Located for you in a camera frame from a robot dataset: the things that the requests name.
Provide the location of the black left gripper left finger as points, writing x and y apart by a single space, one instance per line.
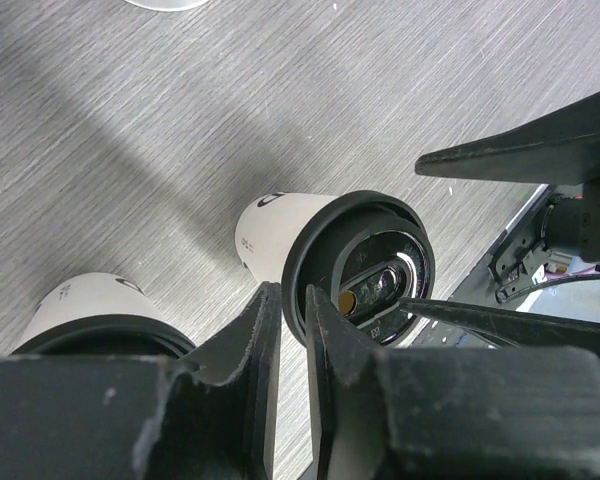
210 414

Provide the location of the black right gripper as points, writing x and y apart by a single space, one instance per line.
562 148

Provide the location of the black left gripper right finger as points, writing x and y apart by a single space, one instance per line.
447 413

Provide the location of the white paper cup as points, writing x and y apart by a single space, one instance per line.
268 227
83 298

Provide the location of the black cup lid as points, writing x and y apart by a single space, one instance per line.
368 245
114 334

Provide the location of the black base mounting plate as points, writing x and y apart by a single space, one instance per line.
519 258

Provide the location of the white straw holder tin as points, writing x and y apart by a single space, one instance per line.
167 6

